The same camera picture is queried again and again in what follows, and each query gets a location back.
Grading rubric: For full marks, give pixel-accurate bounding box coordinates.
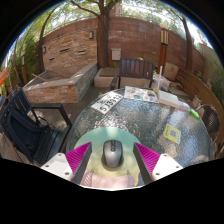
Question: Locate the grey and black computer mouse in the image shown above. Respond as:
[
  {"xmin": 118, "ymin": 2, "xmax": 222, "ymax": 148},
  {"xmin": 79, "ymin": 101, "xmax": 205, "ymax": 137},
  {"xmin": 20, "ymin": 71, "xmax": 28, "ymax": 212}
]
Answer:
[{"xmin": 101, "ymin": 139, "xmax": 124, "ymax": 169}]

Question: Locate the thick tree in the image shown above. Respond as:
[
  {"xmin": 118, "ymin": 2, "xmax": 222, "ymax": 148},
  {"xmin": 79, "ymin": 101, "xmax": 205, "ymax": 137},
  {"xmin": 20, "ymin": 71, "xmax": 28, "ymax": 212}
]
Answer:
[{"xmin": 69, "ymin": 0, "xmax": 121, "ymax": 69}]

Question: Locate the green mouse pad, pink rest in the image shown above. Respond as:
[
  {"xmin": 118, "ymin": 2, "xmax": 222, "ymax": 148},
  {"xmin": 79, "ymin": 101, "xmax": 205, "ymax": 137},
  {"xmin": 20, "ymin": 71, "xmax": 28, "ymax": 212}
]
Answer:
[{"xmin": 73, "ymin": 126, "xmax": 145, "ymax": 190}]

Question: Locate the clear plastic cup with straw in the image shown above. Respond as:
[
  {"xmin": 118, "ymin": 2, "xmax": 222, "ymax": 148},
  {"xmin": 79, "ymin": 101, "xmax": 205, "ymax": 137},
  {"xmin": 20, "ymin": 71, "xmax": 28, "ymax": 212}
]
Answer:
[{"xmin": 152, "ymin": 65, "xmax": 167, "ymax": 93}]

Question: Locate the colourful printed paper sheet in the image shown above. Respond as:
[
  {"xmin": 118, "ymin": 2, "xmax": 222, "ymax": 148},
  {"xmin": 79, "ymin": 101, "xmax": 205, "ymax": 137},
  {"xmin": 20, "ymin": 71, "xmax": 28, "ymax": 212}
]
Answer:
[{"xmin": 123, "ymin": 85, "xmax": 160, "ymax": 104}]

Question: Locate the white license plate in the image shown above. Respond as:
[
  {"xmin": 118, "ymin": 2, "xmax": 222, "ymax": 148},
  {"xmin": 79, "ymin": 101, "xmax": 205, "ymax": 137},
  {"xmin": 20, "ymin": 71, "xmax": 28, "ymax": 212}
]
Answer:
[{"xmin": 90, "ymin": 92, "xmax": 125, "ymax": 115}]

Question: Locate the slender tree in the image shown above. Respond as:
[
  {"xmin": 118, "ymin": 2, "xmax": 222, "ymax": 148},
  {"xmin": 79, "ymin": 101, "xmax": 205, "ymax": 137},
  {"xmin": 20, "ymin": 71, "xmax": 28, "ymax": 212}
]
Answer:
[{"xmin": 169, "ymin": 8, "xmax": 194, "ymax": 73}]

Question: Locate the beige boulder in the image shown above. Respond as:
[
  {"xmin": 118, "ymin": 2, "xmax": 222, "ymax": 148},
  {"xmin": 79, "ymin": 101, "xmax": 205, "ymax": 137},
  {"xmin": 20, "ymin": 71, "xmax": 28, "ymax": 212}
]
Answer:
[{"xmin": 164, "ymin": 62, "xmax": 180, "ymax": 82}]

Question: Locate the dark wooden slatted chair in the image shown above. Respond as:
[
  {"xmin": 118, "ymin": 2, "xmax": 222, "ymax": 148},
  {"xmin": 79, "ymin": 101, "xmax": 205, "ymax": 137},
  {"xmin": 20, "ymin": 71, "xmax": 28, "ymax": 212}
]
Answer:
[{"xmin": 110, "ymin": 57, "xmax": 156, "ymax": 91}]

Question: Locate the beige stone step block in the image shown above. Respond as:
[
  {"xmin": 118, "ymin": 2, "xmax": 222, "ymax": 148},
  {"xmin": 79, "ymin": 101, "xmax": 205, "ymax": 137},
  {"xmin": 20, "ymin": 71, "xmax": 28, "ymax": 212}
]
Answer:
[{"xmin": 93, "ymin": 67, "xmax": 120, "ymax": 89}]

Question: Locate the large white book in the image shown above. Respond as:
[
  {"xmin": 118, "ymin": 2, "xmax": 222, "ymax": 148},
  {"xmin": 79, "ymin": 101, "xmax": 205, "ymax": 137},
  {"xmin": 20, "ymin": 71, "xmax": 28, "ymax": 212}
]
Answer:
[{"xmin": 158, "ymin": 89, "xmax": 191, "ymax": 112}]

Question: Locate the stone raised bed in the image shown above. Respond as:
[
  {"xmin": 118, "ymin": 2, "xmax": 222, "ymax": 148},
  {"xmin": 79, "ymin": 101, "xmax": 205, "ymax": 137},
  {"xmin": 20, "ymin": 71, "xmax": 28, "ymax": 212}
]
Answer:
[{"xmin": 22, "ymin": 61, "xmax": 99, "ymax": 105}]

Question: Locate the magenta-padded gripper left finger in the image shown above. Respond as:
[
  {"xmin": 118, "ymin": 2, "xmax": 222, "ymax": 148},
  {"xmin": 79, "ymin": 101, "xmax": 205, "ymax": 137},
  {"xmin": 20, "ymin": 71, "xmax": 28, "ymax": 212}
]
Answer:
[{"xmin": 41, "ymin": 142, "xmax": 93, "ymax": 185}]

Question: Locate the curved wooden bench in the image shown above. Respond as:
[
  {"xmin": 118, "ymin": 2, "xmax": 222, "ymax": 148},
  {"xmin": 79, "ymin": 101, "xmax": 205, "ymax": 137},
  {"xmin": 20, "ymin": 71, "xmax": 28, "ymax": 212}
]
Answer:
[{"xmin": 175, "ymin": 68, "xmax": 224, "ymax": 148}]

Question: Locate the black metal patio chair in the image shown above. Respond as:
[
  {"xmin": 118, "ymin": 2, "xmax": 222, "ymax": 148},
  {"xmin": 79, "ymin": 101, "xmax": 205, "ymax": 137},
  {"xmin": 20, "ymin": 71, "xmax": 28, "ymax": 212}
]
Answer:
[{"xmin": 0, "ymin": 88, "xmax": 73, "ymax": 166}]

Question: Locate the black backpack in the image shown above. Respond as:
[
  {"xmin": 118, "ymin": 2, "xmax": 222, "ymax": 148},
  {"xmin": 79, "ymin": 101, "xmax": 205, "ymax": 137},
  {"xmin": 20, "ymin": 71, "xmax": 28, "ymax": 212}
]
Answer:
[{"xmin": 3, "ymin": 108, "xmax": 51, "ymax": 158}]

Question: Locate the wooden garden lamp post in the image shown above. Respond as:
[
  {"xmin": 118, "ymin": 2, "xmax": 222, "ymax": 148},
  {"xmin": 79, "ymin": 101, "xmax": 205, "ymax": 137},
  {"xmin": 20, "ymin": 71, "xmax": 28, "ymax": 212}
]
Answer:
[{"xmin": 157, "ymin": 22, "xmax": 170, "ymax": 76}]

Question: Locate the yellow card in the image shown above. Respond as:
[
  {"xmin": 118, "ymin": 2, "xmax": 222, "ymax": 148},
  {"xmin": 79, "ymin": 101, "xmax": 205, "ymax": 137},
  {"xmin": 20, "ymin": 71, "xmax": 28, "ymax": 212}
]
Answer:
[{"xmin": 162, "ymin": 123, "xmax": 182, "ymax": 145}]

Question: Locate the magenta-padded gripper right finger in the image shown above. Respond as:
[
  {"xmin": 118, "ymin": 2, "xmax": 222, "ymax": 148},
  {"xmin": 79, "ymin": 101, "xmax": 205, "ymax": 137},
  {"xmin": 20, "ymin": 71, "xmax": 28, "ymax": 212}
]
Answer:
[{"xmin": 133, "ymin": 143, "xmax": 184, "ymax": 185}]

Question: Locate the grey wall box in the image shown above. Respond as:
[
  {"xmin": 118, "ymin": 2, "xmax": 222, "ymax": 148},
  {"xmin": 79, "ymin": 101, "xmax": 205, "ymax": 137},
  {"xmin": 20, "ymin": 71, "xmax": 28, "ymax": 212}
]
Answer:
[{"xmin": 111, "ymin": 48, "xmax": 122, "ymax": 61}]

